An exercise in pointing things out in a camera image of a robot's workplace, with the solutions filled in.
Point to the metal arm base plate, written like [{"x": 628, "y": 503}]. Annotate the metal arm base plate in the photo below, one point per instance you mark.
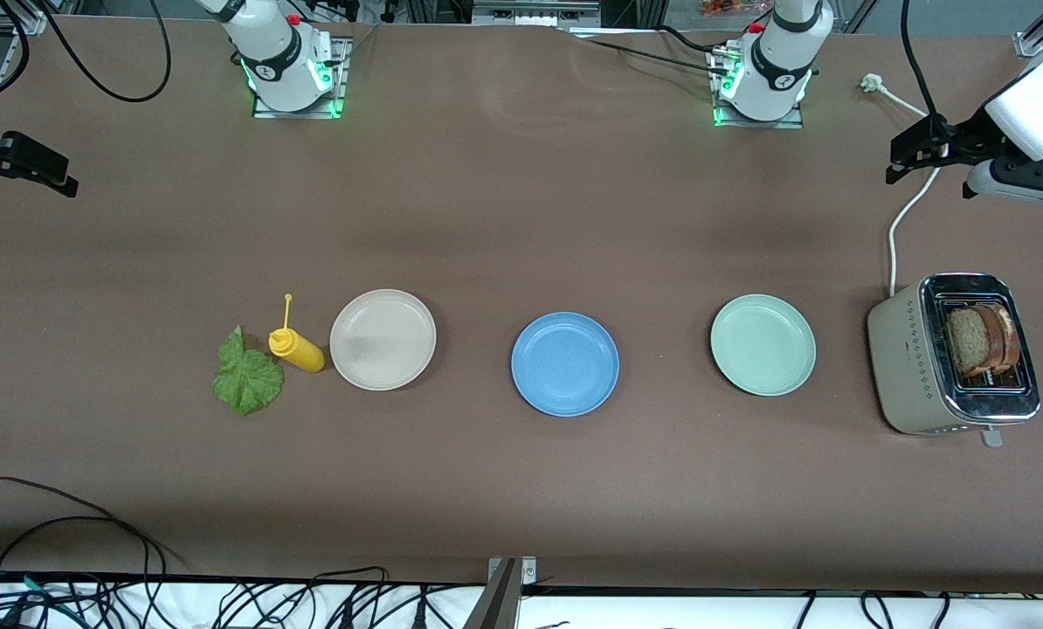
[
  {"x": 757, "y": 124},
  {"x": 338, "y": 96}
]

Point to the toasted bread slice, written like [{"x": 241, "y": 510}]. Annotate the toasted bread slice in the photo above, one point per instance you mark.
[
  {"x": 967, "y": 341},
  {"x": 1008, "y": 336}
]

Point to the silver metal bracket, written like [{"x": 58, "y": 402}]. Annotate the silver metal bracket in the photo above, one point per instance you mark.
[{"x": 528, "y": 572}]

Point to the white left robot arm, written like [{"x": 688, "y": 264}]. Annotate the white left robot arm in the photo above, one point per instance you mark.
[{"x": 766, "y": 103}]

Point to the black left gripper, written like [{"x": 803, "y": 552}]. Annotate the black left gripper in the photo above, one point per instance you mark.
[{"x": 970, "y": 133}]

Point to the orange packet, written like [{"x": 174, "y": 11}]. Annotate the orange packet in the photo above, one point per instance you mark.
[{"x": 722, "y": 7}]

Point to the beige plate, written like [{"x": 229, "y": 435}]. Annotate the beige plate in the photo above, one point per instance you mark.
[{"x": 382, "y": 341}]

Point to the yellow mustard squeeze bottle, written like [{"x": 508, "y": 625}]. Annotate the yellow mustard squeeze bottle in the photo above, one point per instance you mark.
[{"x": 299, "y": 349}]

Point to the mint green plate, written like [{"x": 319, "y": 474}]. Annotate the mint green plate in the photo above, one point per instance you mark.
[{"x": 762, "y": 345}]

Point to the grey power strip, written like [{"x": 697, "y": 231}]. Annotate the grey power strip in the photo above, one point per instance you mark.
[{"x": 535, "y": 13}]

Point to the green lettuce leaf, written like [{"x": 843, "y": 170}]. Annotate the green lettuce leaf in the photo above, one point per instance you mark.
[{"x": 246, "y": 380}]

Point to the beige chrome toaster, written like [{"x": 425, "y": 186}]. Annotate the beige chrome toaster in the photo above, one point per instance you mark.
[{"x": 901, "y": 367}]

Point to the dark grey metal post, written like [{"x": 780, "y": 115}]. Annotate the dark grey metal post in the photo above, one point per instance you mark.
[{"x": 495, "y": 611}]

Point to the blue plate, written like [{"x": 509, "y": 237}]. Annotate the blue plate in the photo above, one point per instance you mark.
[{"x": 565, "y": 362}]

